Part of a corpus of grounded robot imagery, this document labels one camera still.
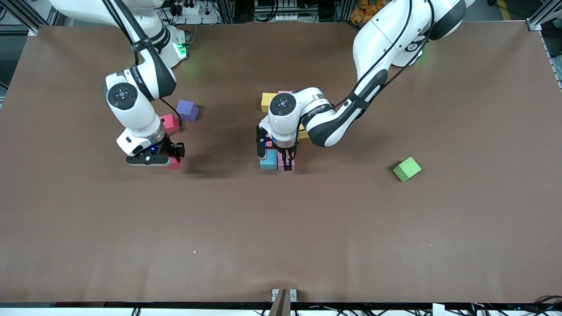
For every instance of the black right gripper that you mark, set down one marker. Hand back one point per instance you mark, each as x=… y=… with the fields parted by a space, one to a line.
x=169 y=146

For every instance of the red foam cube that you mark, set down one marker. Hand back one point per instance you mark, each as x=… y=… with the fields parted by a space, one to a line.
x=174 y=165
x=170 y=123

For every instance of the cyan foam cube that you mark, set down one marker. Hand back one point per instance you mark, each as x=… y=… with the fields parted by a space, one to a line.
x=268 y=161

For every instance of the yellow foam cube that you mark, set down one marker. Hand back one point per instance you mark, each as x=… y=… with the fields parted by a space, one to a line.
x=266 y=101
x=304 y=133

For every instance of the green foam cube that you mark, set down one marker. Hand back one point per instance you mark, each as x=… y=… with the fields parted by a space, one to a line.
x=407 y=169

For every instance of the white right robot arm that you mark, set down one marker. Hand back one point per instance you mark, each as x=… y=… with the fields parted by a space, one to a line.
x=136 y=114

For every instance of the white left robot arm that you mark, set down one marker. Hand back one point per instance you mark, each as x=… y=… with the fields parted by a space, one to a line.
x=382 y=39

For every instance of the purple foam cube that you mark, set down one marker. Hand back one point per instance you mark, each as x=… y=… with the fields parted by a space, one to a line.
x=186 y=109

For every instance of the white power strip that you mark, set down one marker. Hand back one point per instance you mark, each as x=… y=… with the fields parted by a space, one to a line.
x=193 y=9

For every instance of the pile of orange objects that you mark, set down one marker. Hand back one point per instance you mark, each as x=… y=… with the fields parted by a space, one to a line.
x=362 y=11

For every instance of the small metal bracket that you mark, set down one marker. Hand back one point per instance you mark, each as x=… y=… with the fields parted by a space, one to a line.
x=275 y=293

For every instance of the brown wooden post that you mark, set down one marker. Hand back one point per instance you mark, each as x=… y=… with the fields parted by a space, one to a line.
x=281 y=307

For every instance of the metal table side rail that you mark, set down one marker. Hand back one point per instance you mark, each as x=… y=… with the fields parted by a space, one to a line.
x=554 y=66

